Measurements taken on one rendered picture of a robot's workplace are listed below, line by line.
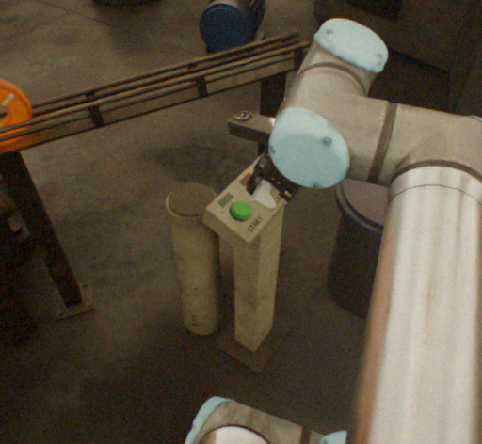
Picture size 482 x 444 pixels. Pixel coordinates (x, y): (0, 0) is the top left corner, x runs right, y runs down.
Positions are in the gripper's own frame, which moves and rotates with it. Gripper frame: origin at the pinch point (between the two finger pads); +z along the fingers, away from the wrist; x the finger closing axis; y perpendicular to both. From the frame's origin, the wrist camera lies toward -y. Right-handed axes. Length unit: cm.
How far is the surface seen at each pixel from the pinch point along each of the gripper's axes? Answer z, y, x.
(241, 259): 24.7, 5.1, 2.4
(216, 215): 6.7, -2.8, -4.4
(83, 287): 81, -31, -10
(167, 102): 11.0, -31.3, 14.3
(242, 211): 5.5, 0.4, -0.5
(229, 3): 68, -89, 141
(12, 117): 15, -50, -12
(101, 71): 117, -128, 93
